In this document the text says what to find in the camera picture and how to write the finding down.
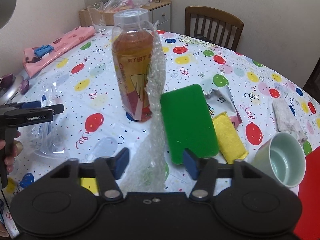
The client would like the clear drinking glass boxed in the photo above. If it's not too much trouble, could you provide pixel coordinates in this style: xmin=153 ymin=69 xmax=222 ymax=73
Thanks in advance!
xmin=87 ymin=2 xmax=106 ymax=33

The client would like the clear bubble wrap sheet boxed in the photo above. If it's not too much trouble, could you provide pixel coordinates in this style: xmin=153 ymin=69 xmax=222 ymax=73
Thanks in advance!
xmin=120 ymin=23 xmax=166 ymax=195

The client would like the silver snack wrapper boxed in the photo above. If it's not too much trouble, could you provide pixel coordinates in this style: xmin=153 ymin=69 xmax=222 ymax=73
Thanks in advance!
xmin=204 ymin=86 xmax=242 ymax=128

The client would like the white fuzzy sock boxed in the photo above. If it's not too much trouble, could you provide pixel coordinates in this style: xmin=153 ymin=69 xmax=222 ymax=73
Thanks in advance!
xmin=272 ymin=98 xmax=307 ymax=144

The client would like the person's left hand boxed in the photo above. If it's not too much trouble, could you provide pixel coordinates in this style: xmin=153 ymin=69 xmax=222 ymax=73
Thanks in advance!
xmin=4 ymin=140 xmax=23 ymax=173

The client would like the colourful balloon tablecloth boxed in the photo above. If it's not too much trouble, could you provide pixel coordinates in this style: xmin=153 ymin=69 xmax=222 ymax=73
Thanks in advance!
xmin=0 ymin=25 xmax=320 ymax=238

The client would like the silver desk lamp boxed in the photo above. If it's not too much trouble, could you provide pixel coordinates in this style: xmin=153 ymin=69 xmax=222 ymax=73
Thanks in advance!
xmin=0 ymin=0 xmax=17 ymax=29

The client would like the red cardboard shoe box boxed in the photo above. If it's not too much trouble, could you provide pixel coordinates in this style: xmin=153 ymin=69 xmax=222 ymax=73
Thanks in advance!
xmin=294 ymin=147 xmax=320 ymax=239

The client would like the yellow sponge cloth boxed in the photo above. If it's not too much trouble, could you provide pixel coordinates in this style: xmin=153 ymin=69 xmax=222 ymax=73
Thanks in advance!
xmin=212 ymin=112 xmax=248 ymax=164

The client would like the brown wooden chair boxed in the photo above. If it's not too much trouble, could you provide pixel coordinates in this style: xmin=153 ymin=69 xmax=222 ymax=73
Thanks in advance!
xmin=184 ymin=5 xmax=244 ymax=51

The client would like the wooden side cabinet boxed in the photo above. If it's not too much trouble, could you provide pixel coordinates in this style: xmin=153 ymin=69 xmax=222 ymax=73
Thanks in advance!
xmin=78 ymin=0 xmax=171 ymax=31

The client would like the plastic tea bottle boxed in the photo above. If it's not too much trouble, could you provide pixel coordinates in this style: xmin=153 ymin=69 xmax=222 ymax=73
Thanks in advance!
xmin=111 ymin=8 xmax=154 ymax=121

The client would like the green sponge block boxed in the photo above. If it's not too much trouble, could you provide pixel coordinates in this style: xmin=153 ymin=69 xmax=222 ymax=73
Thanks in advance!
xmin=160 ymin=84 xmax=220 ymax=165

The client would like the pink patterned cloth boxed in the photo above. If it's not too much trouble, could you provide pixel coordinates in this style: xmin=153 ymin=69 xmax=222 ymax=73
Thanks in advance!
xmin=23 ymin=26 xmax=95 ymax=77

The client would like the pale green ceramic mug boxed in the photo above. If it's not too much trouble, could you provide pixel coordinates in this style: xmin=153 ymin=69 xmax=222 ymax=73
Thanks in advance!
xmin=251 ymin=132 xmax=306 ymax=188

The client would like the clear plastic bag with snacks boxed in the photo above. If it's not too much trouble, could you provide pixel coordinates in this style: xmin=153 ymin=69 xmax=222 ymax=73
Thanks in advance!
xmin=103 ymin=0 xmax=150 ymax=13

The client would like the blue small cloth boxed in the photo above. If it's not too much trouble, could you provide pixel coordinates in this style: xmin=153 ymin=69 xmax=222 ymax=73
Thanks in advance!
xmin=34 ymin=44 xmax=54 ymax=58

